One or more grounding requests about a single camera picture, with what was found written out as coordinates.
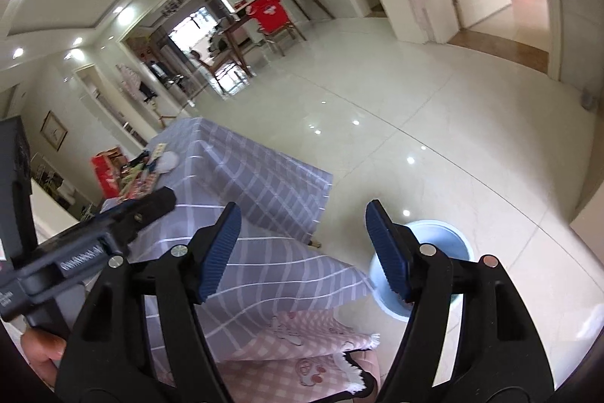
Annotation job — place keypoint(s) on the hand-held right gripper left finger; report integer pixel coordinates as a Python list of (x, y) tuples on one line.
[(219, 252)]

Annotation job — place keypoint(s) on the person's left hand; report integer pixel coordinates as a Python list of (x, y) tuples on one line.
[(42, 351)]

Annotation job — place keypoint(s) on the pile of snack wrappers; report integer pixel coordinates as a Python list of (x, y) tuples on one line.
[(141, 178)]

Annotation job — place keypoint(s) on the grey checked tablecloth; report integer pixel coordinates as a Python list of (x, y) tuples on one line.
[(264, 195)]

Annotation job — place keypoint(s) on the wooden coat rack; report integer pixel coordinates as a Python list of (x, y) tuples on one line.
[(160, 115)]

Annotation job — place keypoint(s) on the light blue plastic bin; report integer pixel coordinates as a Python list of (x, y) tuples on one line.
[(443, 237)]

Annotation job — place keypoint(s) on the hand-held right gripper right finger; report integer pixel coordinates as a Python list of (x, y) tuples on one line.
[(382, 242)]

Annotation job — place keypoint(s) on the pink checked printed cloth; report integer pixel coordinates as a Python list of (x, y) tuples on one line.
[(302, 337)]

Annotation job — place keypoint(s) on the framed wall drawing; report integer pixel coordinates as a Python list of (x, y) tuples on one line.
[(53, 130)]

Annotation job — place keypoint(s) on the red cardboard box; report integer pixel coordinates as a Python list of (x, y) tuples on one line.
[(106, 178)]

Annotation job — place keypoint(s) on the red chair cover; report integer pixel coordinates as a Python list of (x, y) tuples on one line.
[(269, 11)]

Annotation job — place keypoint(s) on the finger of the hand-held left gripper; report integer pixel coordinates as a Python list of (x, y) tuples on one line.
[(151, 204)]

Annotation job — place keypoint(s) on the wooden chair with cover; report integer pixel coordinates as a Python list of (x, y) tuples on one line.
[(283, 35)]

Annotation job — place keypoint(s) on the pale pink hanging garment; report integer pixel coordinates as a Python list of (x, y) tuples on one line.
[(128, 77)]

